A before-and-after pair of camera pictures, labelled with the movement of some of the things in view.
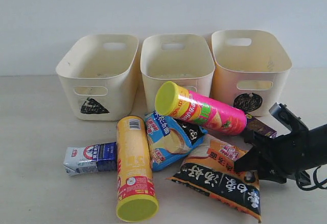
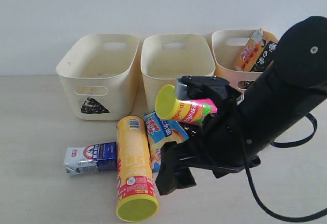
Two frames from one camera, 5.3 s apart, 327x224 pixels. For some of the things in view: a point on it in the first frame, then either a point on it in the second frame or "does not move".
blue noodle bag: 170,139 does not move
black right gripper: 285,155 → 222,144
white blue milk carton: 100,157 does not move
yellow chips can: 137,200 does not move
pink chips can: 171,100 does not move
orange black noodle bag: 209,168 → 259,53
